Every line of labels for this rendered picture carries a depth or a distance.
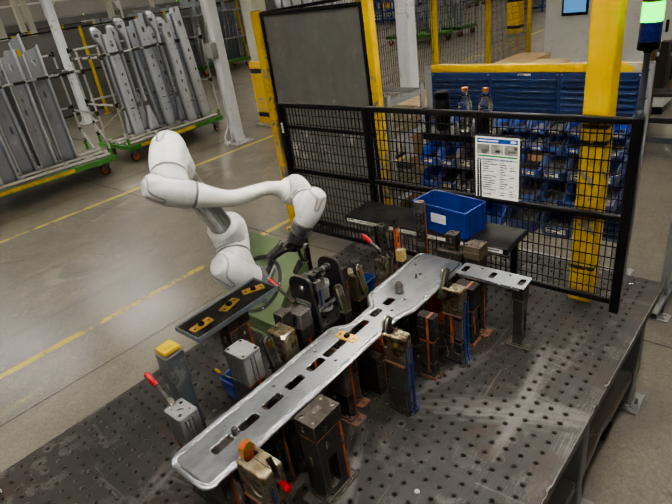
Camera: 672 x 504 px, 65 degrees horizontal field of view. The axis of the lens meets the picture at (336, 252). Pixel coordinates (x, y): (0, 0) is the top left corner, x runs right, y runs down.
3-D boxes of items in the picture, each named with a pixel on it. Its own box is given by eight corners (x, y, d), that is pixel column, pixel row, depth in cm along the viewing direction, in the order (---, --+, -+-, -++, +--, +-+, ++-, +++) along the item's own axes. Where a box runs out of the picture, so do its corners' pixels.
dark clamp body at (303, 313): (316, 401, 205) (300, 320, 187) (292, 388, 213) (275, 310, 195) (334, 384, 212) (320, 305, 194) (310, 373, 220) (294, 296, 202)
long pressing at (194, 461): (213, 501, 136) (211, 497, 135) (164, 462, 150) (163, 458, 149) (465, 264, 225) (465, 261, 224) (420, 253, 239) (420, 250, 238)
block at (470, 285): (474, 349, 219) (473, 293, 206) (450, 341, 226) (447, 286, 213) (484, 337, 225) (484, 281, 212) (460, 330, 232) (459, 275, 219)
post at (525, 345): (528, 351, 213) (531, 291, 200) (502, 343, 220) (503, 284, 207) (534, 343, 217) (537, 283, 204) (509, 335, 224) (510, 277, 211)
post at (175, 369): (200, 459, 186) (165, 361, 166) (187, 449, 191) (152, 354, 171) (216, 444, 191) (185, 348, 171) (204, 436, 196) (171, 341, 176)
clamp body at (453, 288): (464, 369, 209) (462, 296, 193) (438, 360, 217) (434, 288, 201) (474, 357, 215) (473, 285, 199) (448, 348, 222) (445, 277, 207)
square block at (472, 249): (480, 319, 237) (479, 248, 220) (464, 314, 242) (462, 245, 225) (488, 310, 242) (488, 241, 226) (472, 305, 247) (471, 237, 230)
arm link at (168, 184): (198, 195, 185) (196, 166, 192) (145, 188, 176) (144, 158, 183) (189, 217, 194) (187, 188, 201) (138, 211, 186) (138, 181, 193)
